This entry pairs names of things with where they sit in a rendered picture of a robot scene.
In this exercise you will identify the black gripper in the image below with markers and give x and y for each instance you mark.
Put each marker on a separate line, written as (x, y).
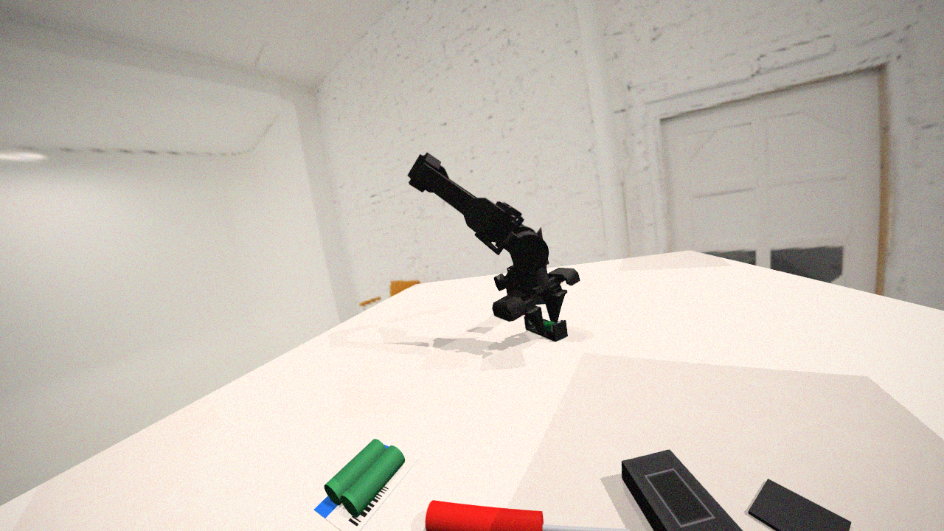
(532, 285)

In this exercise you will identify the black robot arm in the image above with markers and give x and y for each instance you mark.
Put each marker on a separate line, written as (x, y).
(491, 222)

